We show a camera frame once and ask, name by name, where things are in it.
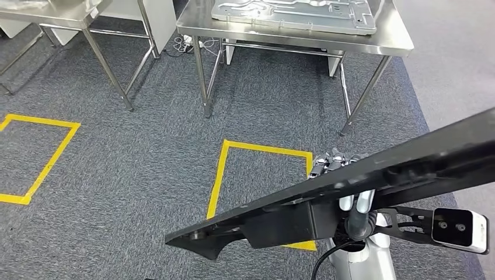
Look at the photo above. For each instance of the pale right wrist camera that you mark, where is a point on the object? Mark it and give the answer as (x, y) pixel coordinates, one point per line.
(456, 230)

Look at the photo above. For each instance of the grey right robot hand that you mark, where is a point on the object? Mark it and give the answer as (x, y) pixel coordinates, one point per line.
(359, 224)

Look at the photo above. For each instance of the black plastic frame part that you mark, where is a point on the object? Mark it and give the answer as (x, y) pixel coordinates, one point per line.
(425, 162)

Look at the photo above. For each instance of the grey stamped metal plate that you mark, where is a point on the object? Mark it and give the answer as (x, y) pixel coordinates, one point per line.
(294, 15)

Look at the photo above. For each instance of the stainless steel work table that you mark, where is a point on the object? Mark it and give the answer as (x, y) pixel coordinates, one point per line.
(58, 15)
(294, 40)

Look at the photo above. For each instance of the white cabinet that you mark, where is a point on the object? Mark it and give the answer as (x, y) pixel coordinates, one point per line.
(164, 19)
(13, 29)

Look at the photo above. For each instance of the yellow floor tape square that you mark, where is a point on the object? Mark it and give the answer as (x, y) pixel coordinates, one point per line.
(38, 119)

